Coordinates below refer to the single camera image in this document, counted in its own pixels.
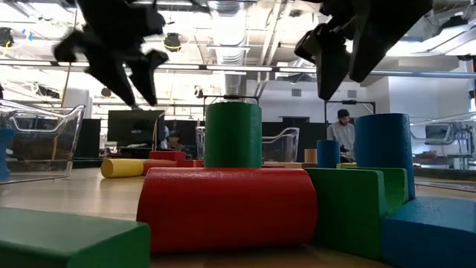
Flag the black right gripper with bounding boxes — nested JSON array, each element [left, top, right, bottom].
[[293, 0, 434, 101]]

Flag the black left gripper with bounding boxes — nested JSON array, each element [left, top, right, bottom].
[[53, 0, 171, 108]]

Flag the red rectangular block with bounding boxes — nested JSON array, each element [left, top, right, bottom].
[[148, 150, 187, 162]]

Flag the orange-red cylinder block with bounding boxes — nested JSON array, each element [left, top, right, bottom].
[[141, 159, 179, 176]]

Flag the small blue cylinder block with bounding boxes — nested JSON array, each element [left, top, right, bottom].
[[316, 139, 341, 169]]

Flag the blue arch block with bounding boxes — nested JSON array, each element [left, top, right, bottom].
[[0, 127, 15, 180]]

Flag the black monitor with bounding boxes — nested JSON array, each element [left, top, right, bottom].
[[107, 109, 166, 150]]

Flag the black ceiling dome fixture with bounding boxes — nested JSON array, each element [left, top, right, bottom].
[[163, 32, 183, 53]]

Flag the person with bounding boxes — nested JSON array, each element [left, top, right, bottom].
[[165, 130, 187, 150], [326, 108, 358, 164]]

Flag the yellow cylinder block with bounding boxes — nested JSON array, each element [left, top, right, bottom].
[[100, 158, 144, 179]]

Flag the clear plastic bin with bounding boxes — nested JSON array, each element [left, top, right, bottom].
[[0, 98, 86, 186], [408, 111, 476, 191], [195, 125, 300, 164]]

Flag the green cylinder block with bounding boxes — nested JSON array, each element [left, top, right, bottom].
[[204, 101, 263, 169]]

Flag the red cylinder block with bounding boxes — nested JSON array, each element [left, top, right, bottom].
[[135, 167, 319, 255]]

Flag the green thick block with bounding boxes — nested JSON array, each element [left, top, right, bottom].
[[304, 167, 409, 261]]

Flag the green flat block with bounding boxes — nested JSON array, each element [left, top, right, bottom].
[[0, 206, 151, 268]]

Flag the blue thick block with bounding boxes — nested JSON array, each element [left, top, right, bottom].
[[380, 196, 476, 268]]

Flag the silver air duct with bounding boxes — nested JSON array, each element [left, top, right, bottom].
[[207, 0, 258, 98]]

